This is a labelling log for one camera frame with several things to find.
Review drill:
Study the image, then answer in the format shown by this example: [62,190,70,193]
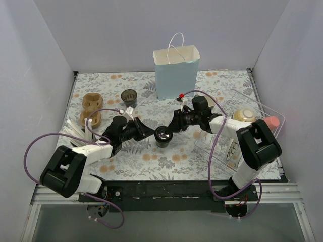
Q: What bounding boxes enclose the black plastic cup lid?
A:
[154,126,173,143]

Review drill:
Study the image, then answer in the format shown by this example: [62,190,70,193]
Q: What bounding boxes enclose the dark takeout coffee cup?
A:
[156,140,170,148]

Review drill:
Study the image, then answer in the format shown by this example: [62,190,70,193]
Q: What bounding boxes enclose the light blue paper bag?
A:
[152,32,200,100]

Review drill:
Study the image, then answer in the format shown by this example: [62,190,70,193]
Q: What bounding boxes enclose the brown cardboard cup carrier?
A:
[79,93,103,128]

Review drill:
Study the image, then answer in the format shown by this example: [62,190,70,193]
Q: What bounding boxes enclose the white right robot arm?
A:
[166,96,282,201]

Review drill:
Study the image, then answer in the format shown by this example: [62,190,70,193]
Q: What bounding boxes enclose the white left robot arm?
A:
[40,116,155,202]

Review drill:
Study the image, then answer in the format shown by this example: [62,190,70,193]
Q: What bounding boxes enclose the blue-grey ceramic mug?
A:
[205,96,217,110]

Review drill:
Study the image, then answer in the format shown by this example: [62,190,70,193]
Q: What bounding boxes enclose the clear plastic dish rack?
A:
[195,89,285,176]

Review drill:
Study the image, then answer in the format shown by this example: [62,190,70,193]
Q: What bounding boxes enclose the white paper napkins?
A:
[62,119,96,146]

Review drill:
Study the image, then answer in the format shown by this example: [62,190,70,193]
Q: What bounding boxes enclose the yellow patterned bowl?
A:
[233,108,256,122]

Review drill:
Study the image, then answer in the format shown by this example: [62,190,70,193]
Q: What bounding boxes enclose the pink cylindrical bottle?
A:
[262,116,280,130]

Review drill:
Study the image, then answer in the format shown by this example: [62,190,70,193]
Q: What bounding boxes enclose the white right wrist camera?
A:
[176,94,187,108]

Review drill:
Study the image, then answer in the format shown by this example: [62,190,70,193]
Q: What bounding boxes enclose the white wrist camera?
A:
[176,94,187,108]
[119,106,134,121]

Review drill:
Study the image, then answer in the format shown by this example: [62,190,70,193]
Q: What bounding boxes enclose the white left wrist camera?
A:
[119,106,134,121]

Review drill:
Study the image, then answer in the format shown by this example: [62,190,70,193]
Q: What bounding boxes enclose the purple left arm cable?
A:
[24,107,126,229]

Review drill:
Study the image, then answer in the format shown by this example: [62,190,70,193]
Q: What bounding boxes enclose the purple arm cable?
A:
[24,107,126,229]
[181,90,263,220]

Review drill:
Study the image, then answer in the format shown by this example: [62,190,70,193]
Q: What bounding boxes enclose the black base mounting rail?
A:
[35,176,298,215]

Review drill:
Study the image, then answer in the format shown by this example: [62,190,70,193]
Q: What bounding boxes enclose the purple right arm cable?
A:
[181,90,263,220]

